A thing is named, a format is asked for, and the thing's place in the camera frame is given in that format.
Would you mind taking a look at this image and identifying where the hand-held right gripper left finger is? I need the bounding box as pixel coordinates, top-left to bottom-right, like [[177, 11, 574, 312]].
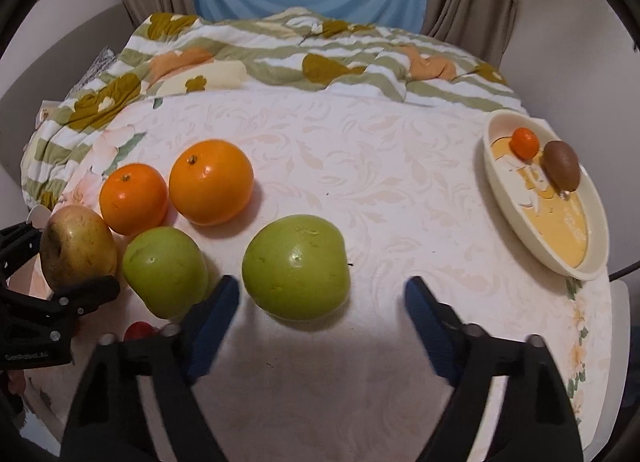
[[60, 274, 241, 462]]

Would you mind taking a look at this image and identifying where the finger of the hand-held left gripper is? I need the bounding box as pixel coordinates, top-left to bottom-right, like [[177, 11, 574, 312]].
[[0, 222, 42, 283], [0, 276, 121, 338]]

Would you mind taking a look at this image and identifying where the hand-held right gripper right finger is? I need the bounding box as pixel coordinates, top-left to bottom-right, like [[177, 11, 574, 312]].
[[404, 276, 586, 462]]

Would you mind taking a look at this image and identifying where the yellow-brown pear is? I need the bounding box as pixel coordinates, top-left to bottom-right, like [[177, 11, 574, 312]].
[[39, 206, 118, 293]]

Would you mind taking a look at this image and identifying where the red tomato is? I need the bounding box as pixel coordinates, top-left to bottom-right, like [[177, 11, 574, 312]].
[[123, 321, 156, 342]]

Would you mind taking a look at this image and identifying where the large green apple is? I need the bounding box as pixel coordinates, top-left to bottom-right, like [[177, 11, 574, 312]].
[[241, 214, 351, 321]]

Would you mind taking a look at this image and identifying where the small orange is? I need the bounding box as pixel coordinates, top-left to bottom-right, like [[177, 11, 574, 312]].
[[99, 163, 169, 237]]

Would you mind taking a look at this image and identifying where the cream oval dish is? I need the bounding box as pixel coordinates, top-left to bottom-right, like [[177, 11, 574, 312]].
[[482, 110, 610, 282]]

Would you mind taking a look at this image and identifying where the small green apple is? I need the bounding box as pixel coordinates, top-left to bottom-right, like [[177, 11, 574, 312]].
[[121, 227, 210, 320]]

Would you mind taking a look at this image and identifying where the large orange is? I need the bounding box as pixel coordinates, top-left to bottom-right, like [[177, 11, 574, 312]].
[[169, 139, 255, 227]]

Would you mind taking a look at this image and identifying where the floral tablecloth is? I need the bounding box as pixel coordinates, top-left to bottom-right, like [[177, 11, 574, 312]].
[[20, 89, 616, 462]]

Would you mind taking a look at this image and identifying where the grey patterned cloth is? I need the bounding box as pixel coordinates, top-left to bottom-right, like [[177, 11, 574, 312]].
[[70, 44, 119, 93]]

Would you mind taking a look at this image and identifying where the white tray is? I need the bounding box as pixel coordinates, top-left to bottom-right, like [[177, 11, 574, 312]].
[[25, 207, 632, 462]]

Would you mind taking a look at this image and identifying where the tiny mandarin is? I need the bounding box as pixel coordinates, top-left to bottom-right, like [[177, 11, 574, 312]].
[[510, 127, 540, 160]]

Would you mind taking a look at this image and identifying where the brown kiwi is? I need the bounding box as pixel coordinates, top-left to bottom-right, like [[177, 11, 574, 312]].
[[543, 140, 581, 191]]

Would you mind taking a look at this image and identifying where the striped floral blanket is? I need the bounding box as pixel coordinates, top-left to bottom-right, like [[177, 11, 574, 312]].
[[20, 7, 531, 210]]

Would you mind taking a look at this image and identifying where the black cable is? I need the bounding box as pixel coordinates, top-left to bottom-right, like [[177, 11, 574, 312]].
[[607, 257, 640, 283]]

